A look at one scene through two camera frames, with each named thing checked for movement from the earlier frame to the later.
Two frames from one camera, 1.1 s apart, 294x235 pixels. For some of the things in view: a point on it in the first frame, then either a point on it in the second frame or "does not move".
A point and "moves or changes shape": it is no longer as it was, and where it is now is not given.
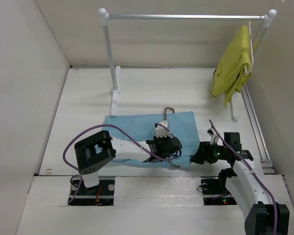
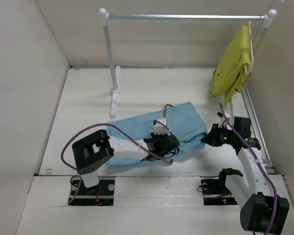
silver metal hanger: (165, 118) moves or changes shape
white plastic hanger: (252, 51) does not move
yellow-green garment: (234, 67) does not move
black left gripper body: (159, 139) does not move
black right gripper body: (214, 152) -> (221, 136)
